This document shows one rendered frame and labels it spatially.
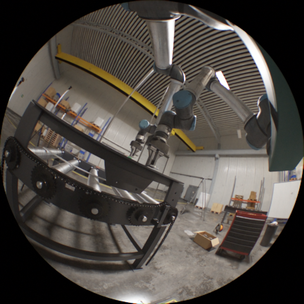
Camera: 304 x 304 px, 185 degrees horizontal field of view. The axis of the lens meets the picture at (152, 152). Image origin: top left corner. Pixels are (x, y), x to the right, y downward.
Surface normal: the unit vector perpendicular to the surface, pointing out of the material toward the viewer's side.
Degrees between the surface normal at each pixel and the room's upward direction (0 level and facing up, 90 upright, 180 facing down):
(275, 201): 90
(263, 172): 90
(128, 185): 90
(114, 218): 90
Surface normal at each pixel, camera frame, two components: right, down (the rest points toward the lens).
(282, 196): -0.91, -0.40
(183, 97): -0.43, -0.33
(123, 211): 0.57, -0.01
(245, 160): -0.74, -0.44
